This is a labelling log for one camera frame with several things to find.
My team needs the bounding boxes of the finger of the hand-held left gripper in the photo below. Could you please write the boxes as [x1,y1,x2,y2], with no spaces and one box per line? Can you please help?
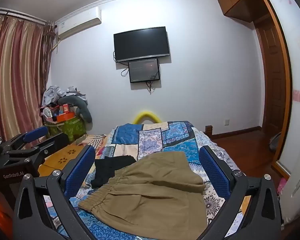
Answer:
[4,126,49,154]
[4,132,71,172]

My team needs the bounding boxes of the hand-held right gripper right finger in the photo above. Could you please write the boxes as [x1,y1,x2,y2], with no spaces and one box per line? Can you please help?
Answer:
[199,145,282,240]

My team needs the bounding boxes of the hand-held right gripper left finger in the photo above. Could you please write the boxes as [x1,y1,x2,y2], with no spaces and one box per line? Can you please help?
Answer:
[12,144,97,240]

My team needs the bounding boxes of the khaki pants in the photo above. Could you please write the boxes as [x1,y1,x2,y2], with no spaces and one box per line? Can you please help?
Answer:
[78,151,208,239]

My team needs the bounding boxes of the green patterned bag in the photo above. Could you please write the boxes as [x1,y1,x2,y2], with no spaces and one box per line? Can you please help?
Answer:
[45,116,87,141]

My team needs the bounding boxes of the black cloth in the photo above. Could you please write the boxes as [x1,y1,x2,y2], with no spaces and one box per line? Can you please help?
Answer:
[90,155,137,188]

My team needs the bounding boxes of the orange box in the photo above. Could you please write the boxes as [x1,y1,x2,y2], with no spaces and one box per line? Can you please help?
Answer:
[55,105,76,122]

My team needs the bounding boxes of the pile of grey clothes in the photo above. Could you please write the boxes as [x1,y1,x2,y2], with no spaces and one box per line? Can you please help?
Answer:
[42,85,87,105]

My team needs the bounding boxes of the grey plush toy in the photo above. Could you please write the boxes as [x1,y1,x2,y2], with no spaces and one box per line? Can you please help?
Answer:
[57,95,93,123]

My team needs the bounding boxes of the striped pink curtain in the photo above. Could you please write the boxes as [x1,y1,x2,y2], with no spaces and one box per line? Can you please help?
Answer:
[0,14,56,140]

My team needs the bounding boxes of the patchwork printed blanket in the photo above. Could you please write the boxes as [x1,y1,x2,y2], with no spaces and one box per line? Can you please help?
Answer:
[44,121,243,240]

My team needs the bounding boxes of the pink toy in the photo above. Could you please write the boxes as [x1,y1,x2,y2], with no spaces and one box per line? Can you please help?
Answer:
[277,177,287,197]

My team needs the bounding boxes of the yellow foam tube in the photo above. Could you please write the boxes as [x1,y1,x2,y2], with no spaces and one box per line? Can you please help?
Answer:
[132,110,163,125]

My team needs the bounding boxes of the wooden door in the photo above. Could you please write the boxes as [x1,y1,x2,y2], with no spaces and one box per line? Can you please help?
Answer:
[254,15,288,137]

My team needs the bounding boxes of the white air conditioner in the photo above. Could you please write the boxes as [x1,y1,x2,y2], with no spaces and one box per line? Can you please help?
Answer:
[55,6,102,40]

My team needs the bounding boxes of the sliding wardrobe door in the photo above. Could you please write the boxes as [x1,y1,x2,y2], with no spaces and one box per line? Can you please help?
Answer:
[261,0,300,180]

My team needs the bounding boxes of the wooden overhead cabinet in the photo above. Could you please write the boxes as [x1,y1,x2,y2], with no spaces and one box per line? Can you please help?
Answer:
[216,0,265,23]

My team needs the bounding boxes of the black monitor cable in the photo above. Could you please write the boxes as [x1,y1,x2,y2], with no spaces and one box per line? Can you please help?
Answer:
[145,79,161,94]

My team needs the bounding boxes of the small black wall monitor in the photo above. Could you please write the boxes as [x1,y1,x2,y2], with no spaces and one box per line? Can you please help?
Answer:
[128,58,161,83]

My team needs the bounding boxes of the black wall television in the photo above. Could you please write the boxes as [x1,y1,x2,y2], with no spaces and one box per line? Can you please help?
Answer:
[113,26,171,63]

